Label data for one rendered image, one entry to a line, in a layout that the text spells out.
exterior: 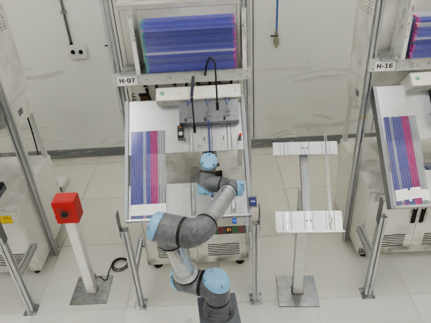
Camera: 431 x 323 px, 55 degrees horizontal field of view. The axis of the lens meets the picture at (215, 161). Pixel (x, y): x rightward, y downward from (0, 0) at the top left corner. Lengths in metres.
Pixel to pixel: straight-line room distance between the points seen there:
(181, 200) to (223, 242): 0.63
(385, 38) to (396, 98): 0.35
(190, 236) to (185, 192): 0.81
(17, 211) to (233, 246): 1.40
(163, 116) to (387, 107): 1.30
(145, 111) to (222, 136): 0.48
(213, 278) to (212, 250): 1.01
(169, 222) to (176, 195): 0.77
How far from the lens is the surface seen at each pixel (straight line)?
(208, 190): 1.89
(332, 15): 3.96
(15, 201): 2.96
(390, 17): 2.67
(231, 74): 2.39
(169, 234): 1.56
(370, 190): 2.75
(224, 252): 2.89
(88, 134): 4.39
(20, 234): 3.04
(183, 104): 2.41
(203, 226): 1.55
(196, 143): 2.38
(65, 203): 2.51
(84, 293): 3.03
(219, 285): 1.86
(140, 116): 2.48
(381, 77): 2.77
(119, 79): 2.44
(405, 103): 2.65
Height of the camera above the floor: 2.17
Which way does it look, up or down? 32 degrees down
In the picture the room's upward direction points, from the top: 4 degrees counter-clockwise
